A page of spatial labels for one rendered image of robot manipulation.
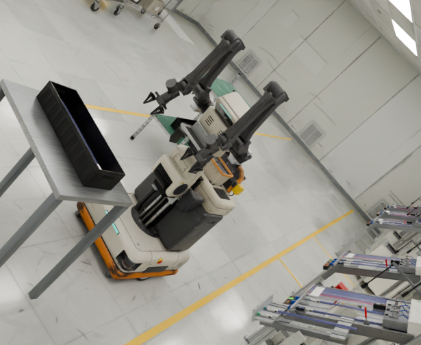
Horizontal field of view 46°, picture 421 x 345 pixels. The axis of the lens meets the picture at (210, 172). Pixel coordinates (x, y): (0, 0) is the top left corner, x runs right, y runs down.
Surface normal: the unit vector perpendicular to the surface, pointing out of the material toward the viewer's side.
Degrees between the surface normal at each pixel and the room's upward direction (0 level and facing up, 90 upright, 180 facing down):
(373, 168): 90
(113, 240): 90
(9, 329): 0
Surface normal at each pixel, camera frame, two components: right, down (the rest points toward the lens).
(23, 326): 0.69, -0.65
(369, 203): -0.41, 0.02
